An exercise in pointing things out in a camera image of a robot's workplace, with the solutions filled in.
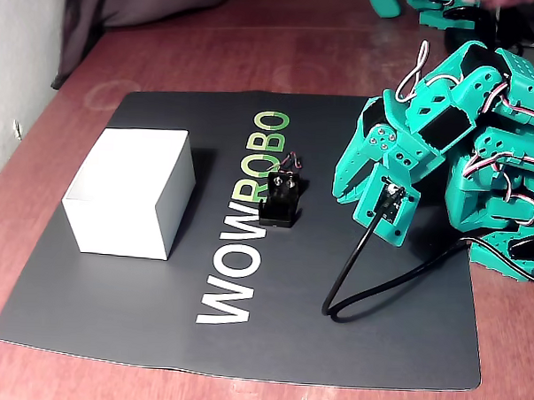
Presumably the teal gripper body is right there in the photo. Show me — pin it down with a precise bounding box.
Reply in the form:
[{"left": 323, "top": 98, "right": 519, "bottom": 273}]
[{"left": 359, "top": 96, "right": 450, "bottom": 187}]

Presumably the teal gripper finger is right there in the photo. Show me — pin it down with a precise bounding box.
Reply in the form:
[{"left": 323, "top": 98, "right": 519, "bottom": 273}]
[
  {"left": 331, "top": 122, "right": 371, "bottom": 200},
  {"left": 344, "top": 123, "right": 399, "bottom": 206}
]

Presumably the white open cardboard box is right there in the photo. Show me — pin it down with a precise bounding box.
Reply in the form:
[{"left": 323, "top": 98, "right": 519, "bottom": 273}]
[{"left": 59, "top": 124, "right": 198, "bottom": 263}]

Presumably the black bulky equipment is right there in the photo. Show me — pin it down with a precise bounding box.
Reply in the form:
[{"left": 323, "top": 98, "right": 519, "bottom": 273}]
[{"left": 444, "top": 2, "right": 534, "bottom": 56}]

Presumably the black WOWROBO printed mat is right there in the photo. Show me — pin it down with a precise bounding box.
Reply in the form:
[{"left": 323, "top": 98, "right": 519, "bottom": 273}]
[{"left": 0, "top": 80, "right": 494, "bottom": 394}]

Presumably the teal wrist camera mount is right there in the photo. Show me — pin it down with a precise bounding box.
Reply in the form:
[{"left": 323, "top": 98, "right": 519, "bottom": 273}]
[{"left": 349, "top": 161, "right": 422, "bottom": 249}]

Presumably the black camera cable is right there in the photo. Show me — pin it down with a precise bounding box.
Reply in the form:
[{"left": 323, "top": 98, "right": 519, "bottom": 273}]
[{"left": 322, "top": 184, "right": 534, "bottom": 332}]

